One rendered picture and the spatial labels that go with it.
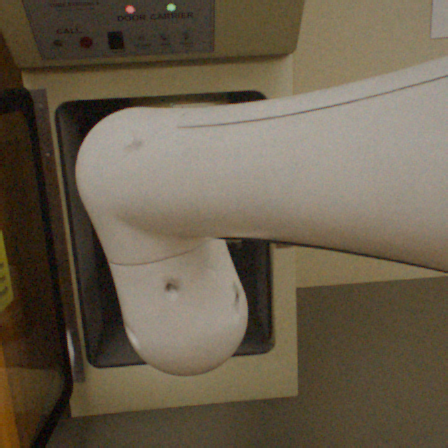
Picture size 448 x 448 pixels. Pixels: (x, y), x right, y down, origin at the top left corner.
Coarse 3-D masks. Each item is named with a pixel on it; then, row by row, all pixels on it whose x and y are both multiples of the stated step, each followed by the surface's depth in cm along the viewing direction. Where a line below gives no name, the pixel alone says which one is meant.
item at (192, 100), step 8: (144, 96) 75; (152, 96) 74; (160, 96) 74; (168, 96) 74; (176, 96) 74; (184, 96) 74; (192, 96) 74; (200, 96) 75; (208, 96) 75; (216, 96) 76; (224, 96) 78; (128, 104) 78; (136, 104) 76; (144, 104) 75; (152, 104) 74; (160, 104) 74; (168, 104) 74; (176, 104) 74; (184, 104) 74; (192, 104) 74; (200, 104) 74; (208, 104) 75; (216, 104) 76; (224, 104) 77
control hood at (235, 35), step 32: (0, 0) 58; (224, 0) 60; (256, 0) 61; (288, 0) 61; (32, 32) 62; (224, 32) 64; (256, 32) 65; (288, 32) 65; (32, 64) 66; (64, 64) 66; (96, 64) 67
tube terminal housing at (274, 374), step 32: (128, 64) 69; (160, 64) 69; (192, 64) 70; (224, 64) 70; (256, 64) 70; (288, 64) 71; (64, 96) 70; (96, 96) 70; (128, 96) 70; (64, 192) 73; (288, 256) 78; (288, 288) 79; (288, 320) 80; (288, 352) 82; (96, 384) 81; (128, 384) 81; (160, 384) 81; (192, 384) 82; (224, 384) 82; (256, 384) 83; (288, 384) 83
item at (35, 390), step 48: (0, 144) 59; (0, 192) 58; (0, 240) 58; (0, 288) 58; (48, 288) 71; (0, 336) 57; (48, 336) 70; (0, 384) 57; (48, 384) 70; (0, 432) 57
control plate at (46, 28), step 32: (32, 0) 58; (64, 0) 58; (96, 0) 59; (128, 0) 59; (160, 0) 59; (192, 0) 60; (64, 32) 62; (96, 32) 62; (128, 32) 63; (160, 32) 63; (192, 32) 64
